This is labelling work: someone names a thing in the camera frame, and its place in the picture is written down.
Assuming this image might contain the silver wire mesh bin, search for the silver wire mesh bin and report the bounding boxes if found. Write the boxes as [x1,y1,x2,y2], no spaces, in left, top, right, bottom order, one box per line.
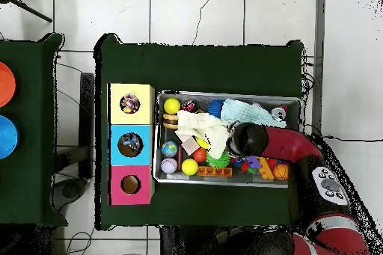
[153,89,304,188]

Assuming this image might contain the grey floor foot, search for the grey floor foot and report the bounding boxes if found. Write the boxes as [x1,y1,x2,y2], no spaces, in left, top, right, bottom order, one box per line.
[52,176,88,212]

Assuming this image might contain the white toy baseball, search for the white toy baseball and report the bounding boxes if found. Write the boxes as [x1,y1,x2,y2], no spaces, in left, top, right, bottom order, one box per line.
[160,158,179,175]

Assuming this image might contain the black upright panel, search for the black upright panel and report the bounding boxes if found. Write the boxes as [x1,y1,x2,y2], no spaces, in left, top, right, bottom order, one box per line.
[79,72,96,180]

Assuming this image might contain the cream waffle cloth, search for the cream waffle cloth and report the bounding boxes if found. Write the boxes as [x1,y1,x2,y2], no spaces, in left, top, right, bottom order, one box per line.
[174,109,231,159]

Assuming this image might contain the dark green table cloth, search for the dark green table cloth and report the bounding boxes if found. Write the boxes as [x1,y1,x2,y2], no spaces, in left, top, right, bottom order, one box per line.
[0,32,68,227]
[93,32,306,231]

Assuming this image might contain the small polka dot paper ball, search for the small polka dot paper ball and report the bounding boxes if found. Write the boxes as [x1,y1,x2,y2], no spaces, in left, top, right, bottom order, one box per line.
[119,93,141,114]

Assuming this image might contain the wooden box three round holes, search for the wooden box three round holes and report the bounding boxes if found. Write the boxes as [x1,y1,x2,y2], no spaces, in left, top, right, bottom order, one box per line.
[106,83,156,207]

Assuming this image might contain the orange round bowl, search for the orange round bowl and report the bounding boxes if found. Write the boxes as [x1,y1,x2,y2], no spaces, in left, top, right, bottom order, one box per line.
[0,61,17,108]

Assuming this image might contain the brown toy burger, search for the brown toy burger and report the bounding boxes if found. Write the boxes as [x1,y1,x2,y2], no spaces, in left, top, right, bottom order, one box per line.
[162,112,180,130]

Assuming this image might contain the orange toy basketball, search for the orange toy basketball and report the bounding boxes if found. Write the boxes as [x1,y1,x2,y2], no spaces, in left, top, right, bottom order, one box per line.
[272,163,289,181]

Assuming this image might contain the blue round bowl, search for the blue round bowl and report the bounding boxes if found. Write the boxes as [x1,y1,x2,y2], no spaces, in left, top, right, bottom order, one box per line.
[0,114,20,160]

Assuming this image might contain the black cable with plug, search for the black cable with plug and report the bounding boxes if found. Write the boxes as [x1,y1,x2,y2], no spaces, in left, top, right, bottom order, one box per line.
[303,123,383,144]

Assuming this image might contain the yellow ball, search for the yellow ball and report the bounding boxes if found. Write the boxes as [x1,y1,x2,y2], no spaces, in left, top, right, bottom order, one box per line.
[181,158,199,176]
[163,97,182,116]

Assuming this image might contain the dark tripod leg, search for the dark tripod leg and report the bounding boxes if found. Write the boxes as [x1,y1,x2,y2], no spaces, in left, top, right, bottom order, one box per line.
[0,0,54,24]

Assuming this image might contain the orange rubber toy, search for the orange rubber toy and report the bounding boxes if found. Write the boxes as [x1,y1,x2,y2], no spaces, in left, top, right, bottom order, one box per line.
[197,165,233,177]

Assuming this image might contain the mint waffle cloth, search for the mint waffle cloth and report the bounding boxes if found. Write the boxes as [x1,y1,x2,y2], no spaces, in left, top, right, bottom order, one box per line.
[220,98,287,129]

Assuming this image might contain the small globe ball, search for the small globe ball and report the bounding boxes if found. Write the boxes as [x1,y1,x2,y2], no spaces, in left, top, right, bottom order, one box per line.
[160,141,180,159]

